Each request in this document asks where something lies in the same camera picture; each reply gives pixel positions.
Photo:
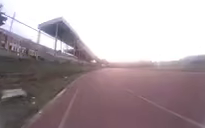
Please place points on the roofed grandstand building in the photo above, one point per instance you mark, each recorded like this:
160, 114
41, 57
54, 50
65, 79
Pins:
61, 31

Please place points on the red running track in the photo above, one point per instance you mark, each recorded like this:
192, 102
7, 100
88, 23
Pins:
123, 106

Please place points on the distant green hill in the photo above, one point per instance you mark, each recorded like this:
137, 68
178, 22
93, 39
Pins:
196, 61

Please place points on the pale flat slab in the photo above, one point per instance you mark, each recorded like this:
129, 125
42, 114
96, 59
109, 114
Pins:
12, 93

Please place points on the distant low wall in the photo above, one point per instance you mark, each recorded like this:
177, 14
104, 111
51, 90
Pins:
130, 64

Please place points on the pale concrete kerb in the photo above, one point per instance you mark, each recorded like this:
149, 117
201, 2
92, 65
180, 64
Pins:
48, 105

